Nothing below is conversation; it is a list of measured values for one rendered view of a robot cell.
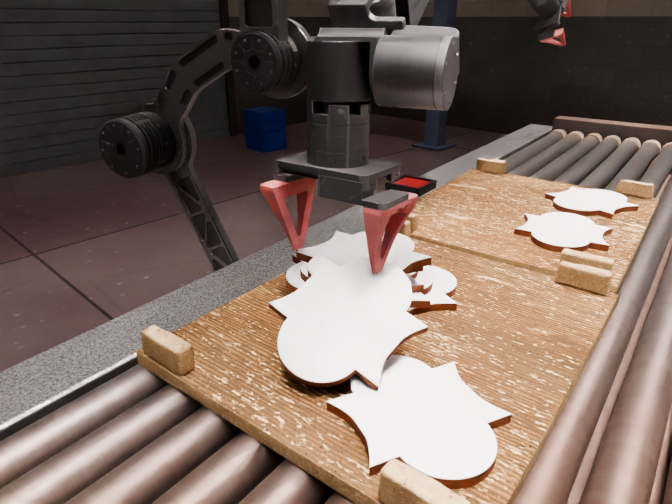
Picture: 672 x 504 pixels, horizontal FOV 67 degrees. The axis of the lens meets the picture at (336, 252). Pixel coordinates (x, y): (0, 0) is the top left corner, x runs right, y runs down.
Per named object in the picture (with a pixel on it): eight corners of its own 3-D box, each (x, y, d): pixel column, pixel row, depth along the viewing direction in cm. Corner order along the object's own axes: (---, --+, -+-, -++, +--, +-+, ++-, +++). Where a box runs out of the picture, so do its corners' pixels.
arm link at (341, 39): (323, 28, 47) (294, 26, 42) (396, 29, 44) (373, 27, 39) (323, 106, 49) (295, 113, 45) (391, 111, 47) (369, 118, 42)
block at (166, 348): (142, 354, 49) (137, 330, 48) (159, 345, 50) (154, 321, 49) (181, 379, 46) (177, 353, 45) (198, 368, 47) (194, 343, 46)
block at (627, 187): (614, 194, 94) (617, 180, 93) (615, 191, 95) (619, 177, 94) (651, 200, 91) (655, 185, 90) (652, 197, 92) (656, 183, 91)
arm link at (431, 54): (362, 60, 54) (349, -25, 47) (473, 63, 50) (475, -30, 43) (320, 131, 47) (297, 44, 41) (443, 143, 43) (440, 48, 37)
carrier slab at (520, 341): (137, 364, 50) (134, 350, 50) (371, 236, 80) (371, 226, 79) (472, 581, 31) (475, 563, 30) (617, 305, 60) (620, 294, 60)
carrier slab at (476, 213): (371, 233, 81) (371, 224, 80) (472, 175, 111) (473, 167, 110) (615, 298, 62) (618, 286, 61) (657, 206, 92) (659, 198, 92)
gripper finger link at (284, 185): (315, 271, 49) (316, 174, 45) (260, 253, 53) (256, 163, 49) (355, 249, 54) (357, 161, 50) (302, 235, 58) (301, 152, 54)
